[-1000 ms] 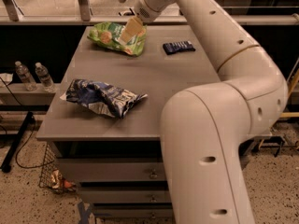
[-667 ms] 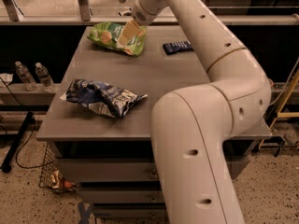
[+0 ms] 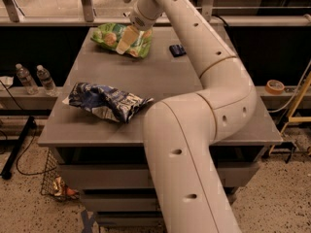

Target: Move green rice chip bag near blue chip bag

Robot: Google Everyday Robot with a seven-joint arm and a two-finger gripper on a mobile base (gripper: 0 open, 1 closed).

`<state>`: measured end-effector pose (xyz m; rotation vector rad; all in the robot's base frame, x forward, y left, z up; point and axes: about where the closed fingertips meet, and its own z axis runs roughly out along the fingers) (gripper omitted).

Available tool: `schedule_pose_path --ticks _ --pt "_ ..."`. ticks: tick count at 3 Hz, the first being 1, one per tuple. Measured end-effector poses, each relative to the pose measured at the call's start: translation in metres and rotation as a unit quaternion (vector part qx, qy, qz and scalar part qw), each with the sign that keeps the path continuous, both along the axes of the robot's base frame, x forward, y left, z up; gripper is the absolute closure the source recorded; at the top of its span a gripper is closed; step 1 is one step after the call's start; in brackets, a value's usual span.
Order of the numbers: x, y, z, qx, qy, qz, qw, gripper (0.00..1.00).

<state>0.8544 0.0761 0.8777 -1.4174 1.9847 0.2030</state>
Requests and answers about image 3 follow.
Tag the wire mesh waste basket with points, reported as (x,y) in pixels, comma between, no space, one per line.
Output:
(53,185)

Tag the clear water bottle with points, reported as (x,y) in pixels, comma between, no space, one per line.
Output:
(26,79)
(46,81)

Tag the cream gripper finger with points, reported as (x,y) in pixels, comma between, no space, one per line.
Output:
(129,36)

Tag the small dark blue snack pack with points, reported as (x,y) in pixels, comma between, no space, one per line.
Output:
(177,50)

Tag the green rice chip bag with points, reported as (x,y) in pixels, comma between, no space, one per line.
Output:
(108,36)

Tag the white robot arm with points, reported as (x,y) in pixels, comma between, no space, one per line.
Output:
(178,131)

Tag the left clear water bottle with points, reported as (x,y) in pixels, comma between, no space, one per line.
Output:
(26,79)

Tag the right clear water bottle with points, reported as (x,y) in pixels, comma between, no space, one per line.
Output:
(46,81)

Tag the yellow metal frame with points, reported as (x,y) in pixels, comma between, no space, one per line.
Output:
(290,116)

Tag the roll of brown tape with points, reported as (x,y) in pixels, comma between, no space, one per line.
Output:
(274,87)

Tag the blue chip bag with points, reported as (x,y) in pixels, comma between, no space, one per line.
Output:
(106,102)

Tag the black metal stand leg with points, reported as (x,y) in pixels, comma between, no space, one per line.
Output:
(6,173)

